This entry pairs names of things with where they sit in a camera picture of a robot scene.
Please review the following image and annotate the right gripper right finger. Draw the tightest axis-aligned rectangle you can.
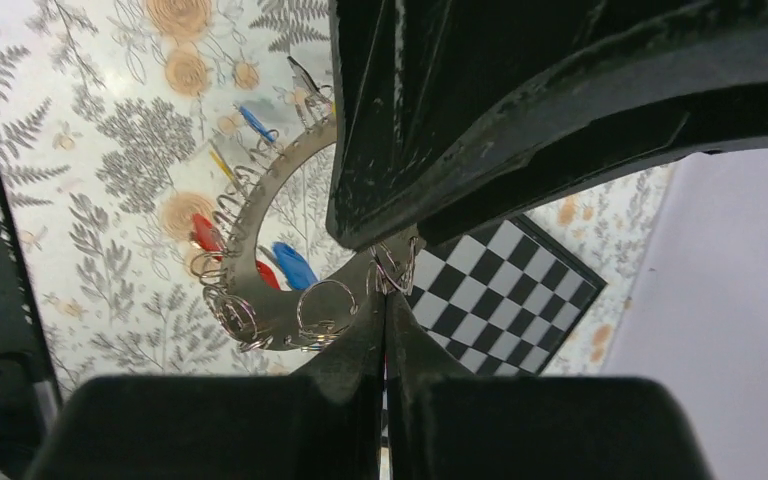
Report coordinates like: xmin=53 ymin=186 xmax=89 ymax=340
xmin=385 ymin=293 xmax=712 ymax=479

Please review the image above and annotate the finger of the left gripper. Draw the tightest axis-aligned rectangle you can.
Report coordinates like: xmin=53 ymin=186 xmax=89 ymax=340
xmin=326 ymin=1 xmax=686 ymax=250
xmin=418 ymin=1 xmax=768 ymax=245

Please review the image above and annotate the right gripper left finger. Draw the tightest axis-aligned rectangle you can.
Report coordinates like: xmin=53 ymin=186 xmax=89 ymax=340
xmin=27 ymin=293 xmax=385 ymax=479

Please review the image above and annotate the light blue key tag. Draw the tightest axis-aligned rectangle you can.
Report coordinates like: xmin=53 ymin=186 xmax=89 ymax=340
xmin=237 ymin=105 xmax=277 ymax=144

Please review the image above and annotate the red key tag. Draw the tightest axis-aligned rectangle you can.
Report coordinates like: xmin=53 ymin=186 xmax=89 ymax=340
xmin=191 ymin=213 xmax=223 ymax=259

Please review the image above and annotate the black white chessboard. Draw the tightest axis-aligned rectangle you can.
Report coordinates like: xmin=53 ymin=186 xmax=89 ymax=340
xmin=407 ymin=214 xmax=606 ymax=376

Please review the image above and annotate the floral tablecloth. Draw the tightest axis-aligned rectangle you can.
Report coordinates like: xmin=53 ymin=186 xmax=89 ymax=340
xmin=0 ymin=1 xmax=673 ymax=394

